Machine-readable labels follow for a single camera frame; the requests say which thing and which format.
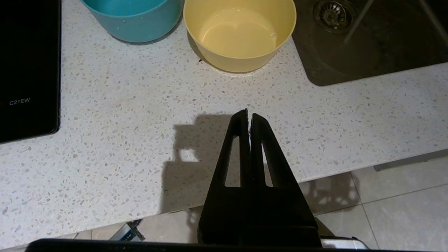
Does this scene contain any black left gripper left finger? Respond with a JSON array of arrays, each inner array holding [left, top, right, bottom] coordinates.
[[197, 109, 255, 245]]

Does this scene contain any stainless steel sink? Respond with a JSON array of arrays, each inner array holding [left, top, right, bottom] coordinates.
[[291, 0, 448, 86]]

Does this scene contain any black induction cooktop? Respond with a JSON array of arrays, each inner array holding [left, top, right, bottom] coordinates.
[[0, 0, 62, 144]]

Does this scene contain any blue plastic bowl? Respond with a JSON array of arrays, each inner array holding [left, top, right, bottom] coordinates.
[[80, 0, 184, 44]]

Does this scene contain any yellow plastic bowl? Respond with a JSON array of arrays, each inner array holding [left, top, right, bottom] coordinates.
[[183, 0, 297, 74]]

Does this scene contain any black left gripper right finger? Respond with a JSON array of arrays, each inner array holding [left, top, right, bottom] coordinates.
[[250, 113, 322, 246]]

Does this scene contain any round metal sink drain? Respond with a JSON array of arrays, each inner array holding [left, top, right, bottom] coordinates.
[[313, 0, 358, 35]]

